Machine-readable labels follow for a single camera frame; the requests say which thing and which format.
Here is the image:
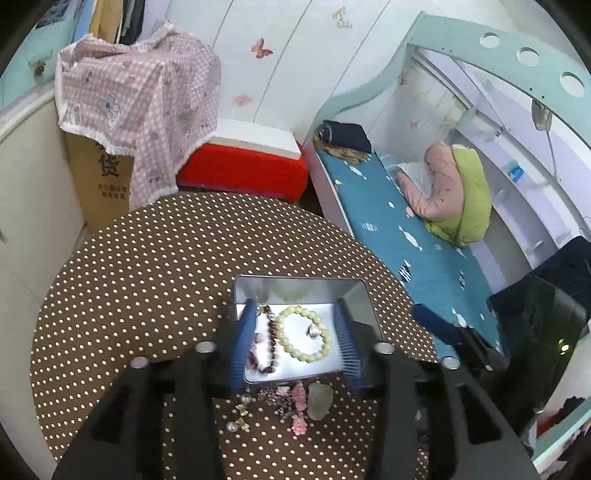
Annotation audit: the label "light blue drawer unit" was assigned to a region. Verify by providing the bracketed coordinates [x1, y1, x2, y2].
[0, 9, 93, 112]

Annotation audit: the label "blue fish print bed sheet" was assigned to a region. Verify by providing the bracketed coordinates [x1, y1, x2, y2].
[316, 148, 509, 361]

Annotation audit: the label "red storage stool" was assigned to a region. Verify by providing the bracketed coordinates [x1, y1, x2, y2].
[177, 143, 309, 203]

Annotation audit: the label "pink pillow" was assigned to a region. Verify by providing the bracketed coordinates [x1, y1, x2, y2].
[397, 141, 465, 220]

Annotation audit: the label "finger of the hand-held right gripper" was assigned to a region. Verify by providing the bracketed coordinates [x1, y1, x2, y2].
[412, 304, 509, 370]

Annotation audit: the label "white wardrobe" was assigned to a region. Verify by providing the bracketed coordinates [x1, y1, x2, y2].
[164, 0, 426, 134]

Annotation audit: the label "rectangular metal tin box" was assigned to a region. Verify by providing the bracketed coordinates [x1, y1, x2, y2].
[231, 275, 384, 385]

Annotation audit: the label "tan folded garment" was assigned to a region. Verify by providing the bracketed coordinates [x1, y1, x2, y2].
[314, 131, 370, 164]

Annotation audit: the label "red cloth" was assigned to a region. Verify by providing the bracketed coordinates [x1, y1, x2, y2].
[538, 396, 587, 435]

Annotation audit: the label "white foam board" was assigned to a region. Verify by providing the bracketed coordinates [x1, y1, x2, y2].
[203, 117, 303, 162]

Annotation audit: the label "pink coral bracelet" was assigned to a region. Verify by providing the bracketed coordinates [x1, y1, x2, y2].
[290, 381, 309, 437]

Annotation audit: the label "light blue bunk bed frame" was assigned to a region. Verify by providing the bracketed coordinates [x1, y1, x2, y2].
[302, 11, 591, 287]

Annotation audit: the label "cream low cabinet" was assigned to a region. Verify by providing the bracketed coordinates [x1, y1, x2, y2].
[0, 88, 88, 462]

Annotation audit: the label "dark folded garment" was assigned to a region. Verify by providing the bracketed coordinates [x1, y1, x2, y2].
[322, 120, 372, 153]

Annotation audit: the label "grey hanging bed hook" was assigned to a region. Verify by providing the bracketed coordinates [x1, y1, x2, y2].
[531, 99, 552, 132]

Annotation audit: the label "dark hanging jackets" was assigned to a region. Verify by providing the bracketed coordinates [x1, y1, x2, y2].
[121, 0, 171, 46]

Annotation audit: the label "translucent stone pendant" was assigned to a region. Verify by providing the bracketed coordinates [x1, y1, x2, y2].
[307, 383, 334, 421]

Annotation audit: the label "white pillow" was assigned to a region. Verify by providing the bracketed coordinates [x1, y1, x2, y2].
[394, 161, 432, 190]

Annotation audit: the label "dark red bead bracelet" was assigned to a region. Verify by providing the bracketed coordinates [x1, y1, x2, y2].
[249, 307, 280, 374]

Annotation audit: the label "cream bead bracelet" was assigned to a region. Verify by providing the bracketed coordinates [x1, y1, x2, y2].
[276, 305, 333, 363]

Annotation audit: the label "dark navy cloth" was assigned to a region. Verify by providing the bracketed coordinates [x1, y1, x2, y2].
[489, 235, 591, 324]

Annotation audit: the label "green blanket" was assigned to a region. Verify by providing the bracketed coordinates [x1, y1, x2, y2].
[422, 145, 492, 247]

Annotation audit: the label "pink checked cloth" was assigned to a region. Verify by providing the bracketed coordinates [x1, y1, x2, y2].
[55, 21, 221, 210]

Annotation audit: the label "dark speckled bead bracelet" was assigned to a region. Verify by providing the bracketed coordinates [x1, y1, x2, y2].
[257, 385, 296, 421]

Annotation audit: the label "tan hanging garment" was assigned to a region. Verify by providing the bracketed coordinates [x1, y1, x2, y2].
[90, 0, 124, 44]

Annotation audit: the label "brown cardboard box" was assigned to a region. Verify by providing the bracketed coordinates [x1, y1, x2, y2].
[65, 131, 134, 232]

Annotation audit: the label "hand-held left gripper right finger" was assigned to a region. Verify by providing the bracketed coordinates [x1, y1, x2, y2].
[333, 298, 541, 480]

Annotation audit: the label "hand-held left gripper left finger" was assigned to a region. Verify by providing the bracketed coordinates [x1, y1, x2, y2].
[51, 299, 259, 480]

